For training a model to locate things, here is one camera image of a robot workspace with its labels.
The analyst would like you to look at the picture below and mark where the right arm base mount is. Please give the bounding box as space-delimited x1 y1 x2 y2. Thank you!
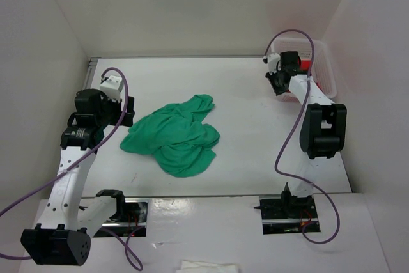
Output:
254 196 321 235

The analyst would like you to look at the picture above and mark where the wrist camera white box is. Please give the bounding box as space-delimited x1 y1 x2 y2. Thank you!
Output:
262 52 281 75
100 75 124 102

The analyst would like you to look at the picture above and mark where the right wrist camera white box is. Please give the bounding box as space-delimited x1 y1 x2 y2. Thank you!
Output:
262 52 281 75

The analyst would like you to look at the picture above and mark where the red tank top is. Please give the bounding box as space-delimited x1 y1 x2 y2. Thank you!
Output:
298 58 321 89

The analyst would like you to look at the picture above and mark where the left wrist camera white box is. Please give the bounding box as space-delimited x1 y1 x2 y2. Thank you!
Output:
100 75 124 102

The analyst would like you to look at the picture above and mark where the white plastic basket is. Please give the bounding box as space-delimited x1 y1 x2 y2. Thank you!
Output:
267 37 337 99

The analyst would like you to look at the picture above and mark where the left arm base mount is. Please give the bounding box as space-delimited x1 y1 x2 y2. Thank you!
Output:
77 194 148 238

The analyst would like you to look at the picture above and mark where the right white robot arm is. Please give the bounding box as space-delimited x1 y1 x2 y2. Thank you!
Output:
263 51 347 218

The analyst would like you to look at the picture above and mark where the white crumpled cloth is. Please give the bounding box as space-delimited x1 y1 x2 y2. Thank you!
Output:
176 260 240 273

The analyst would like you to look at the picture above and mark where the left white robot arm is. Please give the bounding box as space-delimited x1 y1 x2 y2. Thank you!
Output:
20 89 135 266

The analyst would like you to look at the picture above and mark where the green tank top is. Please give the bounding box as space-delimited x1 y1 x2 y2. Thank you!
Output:
120 94 220 178

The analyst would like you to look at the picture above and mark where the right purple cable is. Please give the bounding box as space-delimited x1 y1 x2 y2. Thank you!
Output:
264 30 340 247

